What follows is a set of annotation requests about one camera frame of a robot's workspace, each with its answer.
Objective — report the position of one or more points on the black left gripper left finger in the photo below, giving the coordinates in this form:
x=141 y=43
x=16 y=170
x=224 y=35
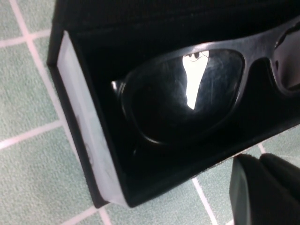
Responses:
x=246 y=192

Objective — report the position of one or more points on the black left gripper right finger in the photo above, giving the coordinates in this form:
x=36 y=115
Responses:
x=283 y=187

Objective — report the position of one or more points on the black printed glasses case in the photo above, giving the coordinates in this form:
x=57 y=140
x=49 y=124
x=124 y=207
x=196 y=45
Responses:
x=89 y=122

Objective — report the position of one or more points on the black framed glasses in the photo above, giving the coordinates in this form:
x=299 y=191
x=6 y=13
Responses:
x=257 y=44

